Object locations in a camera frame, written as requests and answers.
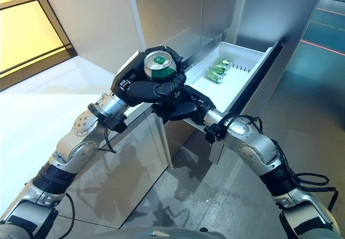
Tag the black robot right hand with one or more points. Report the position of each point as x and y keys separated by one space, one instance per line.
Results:
x=188 y=101

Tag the green drink can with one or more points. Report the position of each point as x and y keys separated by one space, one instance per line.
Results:
x=159 y=63
x=223 y=62
x=219 y=69
x=214 y=76

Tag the grey robot torso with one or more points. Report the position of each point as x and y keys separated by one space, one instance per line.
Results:
x=161 y=232

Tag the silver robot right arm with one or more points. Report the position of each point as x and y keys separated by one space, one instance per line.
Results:
x=256 y=147

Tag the white tall side panel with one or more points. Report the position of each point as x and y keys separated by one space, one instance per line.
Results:
x=94 y=12

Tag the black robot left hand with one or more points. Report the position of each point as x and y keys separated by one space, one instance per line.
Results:
x=140 y=90

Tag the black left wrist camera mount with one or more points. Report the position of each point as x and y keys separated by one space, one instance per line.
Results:
x=116 y=123

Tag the white fridge drawer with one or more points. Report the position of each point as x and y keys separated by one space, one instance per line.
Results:
x=207 y=88

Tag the stainless steel fridge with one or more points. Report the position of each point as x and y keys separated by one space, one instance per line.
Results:
x=175 y=12

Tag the lit yellow wall panel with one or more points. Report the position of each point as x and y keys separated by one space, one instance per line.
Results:
x=24 y=34

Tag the spilled liquid on floor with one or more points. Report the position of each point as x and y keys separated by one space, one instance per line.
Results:
x=194 y=196

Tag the glossy grey counter cabinet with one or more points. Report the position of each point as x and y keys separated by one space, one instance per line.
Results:
x=134 y=174

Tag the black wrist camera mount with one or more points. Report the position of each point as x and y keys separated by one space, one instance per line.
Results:
x=214 y=133
x=116 y=123

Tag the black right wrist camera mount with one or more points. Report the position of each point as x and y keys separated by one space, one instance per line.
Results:
x=214 y=133

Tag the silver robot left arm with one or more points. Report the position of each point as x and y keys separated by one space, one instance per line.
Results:
x=75 y=147

